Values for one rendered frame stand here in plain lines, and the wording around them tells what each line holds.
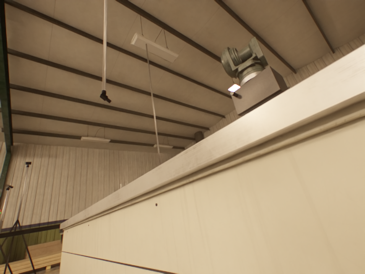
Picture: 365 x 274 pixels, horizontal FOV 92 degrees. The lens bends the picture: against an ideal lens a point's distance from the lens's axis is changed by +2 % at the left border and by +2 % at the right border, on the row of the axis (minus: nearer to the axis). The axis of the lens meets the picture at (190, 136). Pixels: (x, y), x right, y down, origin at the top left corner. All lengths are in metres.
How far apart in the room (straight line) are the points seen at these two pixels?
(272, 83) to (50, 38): 6.77
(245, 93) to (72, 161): 11.66
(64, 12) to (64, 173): 8.01
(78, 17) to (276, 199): 6.55
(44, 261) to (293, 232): 6.57
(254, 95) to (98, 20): 6.02
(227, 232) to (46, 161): 11.82
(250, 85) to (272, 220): 0.67
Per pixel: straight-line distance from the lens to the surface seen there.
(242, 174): 0.39
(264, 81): 0.89
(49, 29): 7.03
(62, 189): 11.74
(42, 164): 12.02
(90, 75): 7.79
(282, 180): 0.35
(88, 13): 6.54
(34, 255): 10.13
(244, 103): 0.90
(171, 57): 5.37
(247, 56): 1.07
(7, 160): 11.87
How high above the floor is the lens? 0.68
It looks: 23 degrees up
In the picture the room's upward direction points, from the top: 11 degrees counter-clockwise
